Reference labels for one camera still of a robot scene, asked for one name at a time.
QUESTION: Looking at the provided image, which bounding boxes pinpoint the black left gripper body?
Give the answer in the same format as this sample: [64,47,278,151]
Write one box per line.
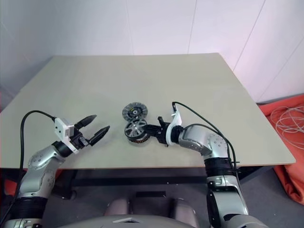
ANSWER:
[70,129,92,149]

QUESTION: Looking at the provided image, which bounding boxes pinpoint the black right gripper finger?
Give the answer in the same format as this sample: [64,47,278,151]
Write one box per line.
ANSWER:
[142,124,159,135]

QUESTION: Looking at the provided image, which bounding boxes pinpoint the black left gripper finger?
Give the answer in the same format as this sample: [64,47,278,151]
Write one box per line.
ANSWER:
[89,125,110,146]
[75,114,97,130]

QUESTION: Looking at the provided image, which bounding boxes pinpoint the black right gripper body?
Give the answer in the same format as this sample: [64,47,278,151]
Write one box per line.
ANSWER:
[152,115,171,146]

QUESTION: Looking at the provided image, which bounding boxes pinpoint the grey motor base with windings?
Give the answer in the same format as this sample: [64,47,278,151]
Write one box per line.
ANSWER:
[123,118,149,146]

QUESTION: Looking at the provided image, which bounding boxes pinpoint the round silver motor cover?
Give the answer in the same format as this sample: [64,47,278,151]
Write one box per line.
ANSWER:
[122,101,149,119]

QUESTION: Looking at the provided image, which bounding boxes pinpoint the black flat bar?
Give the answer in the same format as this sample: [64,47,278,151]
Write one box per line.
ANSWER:
[135,191,166,198]

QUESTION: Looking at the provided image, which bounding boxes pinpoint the orange padded mat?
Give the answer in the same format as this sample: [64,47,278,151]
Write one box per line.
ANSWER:
[257,97,304,205]
[0,178,19,198]

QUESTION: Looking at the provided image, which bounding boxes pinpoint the grey robot chest plate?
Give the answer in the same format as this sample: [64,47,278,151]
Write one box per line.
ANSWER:
[41,214,211,228]

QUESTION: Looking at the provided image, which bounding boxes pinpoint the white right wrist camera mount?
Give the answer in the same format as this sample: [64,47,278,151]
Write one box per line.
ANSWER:
[165,105,183,147]

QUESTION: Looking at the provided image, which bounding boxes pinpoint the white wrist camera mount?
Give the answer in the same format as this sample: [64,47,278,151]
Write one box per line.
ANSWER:
[165,105,183,147]
[54,117,79,155]

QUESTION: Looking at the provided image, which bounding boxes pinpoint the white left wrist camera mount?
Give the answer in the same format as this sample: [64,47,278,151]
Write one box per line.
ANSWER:
[54,117,79,155]

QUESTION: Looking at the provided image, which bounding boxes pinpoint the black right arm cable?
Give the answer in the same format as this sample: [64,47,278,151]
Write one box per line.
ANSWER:
[171,101,240,181]

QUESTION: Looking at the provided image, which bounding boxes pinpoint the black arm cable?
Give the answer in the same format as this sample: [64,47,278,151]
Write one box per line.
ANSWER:
[171,101,240,181]
[0,110,57,221]

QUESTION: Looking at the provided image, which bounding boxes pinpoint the black table frame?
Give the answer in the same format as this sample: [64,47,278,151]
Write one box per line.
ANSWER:
[0,166,274,200]

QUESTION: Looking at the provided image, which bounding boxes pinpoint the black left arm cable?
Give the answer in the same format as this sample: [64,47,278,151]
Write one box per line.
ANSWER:
[0,110,57,221]

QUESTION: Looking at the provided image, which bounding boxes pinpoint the white cable coil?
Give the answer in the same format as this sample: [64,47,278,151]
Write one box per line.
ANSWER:
[269,105,304,149]

